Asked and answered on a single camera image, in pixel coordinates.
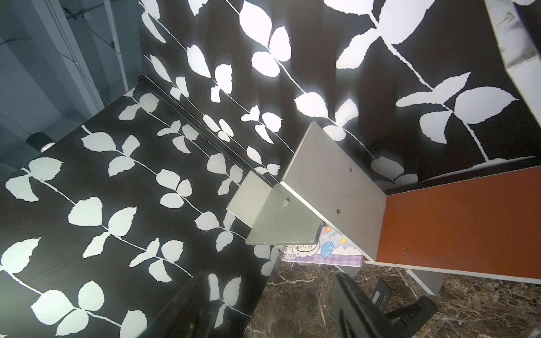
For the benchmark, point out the black ceiling spotlight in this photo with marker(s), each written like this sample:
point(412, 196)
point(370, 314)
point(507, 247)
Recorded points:
point(40, 142)

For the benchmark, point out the purple cartoon spiral notebook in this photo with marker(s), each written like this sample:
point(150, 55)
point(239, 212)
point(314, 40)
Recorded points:
point(331, 249)

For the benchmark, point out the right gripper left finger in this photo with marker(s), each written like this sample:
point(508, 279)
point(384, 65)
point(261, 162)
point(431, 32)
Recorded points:
point(186, 315)

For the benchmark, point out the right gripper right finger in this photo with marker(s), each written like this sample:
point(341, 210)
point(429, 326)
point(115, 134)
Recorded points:
point(358, 314)

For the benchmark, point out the white and brown desk shelf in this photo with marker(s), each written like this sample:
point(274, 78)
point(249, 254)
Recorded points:
point(487, 224)

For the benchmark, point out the silver laptop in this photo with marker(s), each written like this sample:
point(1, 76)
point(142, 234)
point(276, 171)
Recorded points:
point(274, 215)

